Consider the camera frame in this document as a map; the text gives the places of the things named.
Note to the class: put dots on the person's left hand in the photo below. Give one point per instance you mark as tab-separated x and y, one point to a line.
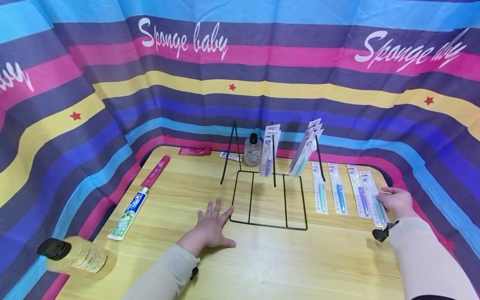
210	229

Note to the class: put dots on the person's right hand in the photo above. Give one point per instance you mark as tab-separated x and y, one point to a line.
399	203

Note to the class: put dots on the person's left little finger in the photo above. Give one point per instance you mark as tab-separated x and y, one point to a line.
200	216

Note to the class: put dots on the person's left ring finger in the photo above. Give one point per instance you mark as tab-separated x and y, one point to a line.
209	209

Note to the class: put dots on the person's left index finger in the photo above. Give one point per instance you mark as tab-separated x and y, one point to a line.
227	213

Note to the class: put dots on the person's right fingers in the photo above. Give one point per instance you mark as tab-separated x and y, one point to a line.
384	198

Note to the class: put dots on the person's left thumb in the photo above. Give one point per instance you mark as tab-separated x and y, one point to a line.
228	243

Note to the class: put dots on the person's left middle finger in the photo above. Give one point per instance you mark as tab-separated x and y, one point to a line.
218	207

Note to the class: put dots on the teal toothbrush pack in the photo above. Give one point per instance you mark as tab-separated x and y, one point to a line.
371	196
320	188

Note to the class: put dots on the person's right forearm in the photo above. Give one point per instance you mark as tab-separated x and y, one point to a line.
423	258

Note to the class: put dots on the person's left forearm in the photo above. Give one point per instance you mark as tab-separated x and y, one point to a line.
165	273

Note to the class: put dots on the purple toothbrush pack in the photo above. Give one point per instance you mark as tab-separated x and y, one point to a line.
359	191
278	137
266	156

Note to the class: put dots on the black wrist band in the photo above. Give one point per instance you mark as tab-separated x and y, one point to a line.
194	273
382	232

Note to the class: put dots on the blue toothbrush pack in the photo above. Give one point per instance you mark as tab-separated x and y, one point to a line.
338	189

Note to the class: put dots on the small white tube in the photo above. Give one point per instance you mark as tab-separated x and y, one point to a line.
230	156

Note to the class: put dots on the red toothpaste tube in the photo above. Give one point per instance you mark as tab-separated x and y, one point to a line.
155	171

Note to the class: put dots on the clear round bottle black cap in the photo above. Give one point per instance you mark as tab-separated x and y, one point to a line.
252	153

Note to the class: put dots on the white green toothpaste tube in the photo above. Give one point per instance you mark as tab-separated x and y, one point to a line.
128	214

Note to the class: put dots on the green toothbrush pack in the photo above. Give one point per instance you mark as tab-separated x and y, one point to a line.
314	122
309	132
304	160

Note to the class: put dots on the large yellow liquid bottle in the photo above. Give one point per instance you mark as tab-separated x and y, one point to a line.
80	258

